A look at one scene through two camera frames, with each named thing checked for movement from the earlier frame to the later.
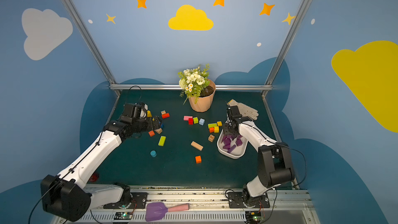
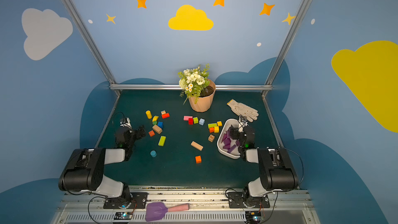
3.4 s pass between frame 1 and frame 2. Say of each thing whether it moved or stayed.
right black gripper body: moved
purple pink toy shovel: stayed
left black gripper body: moved
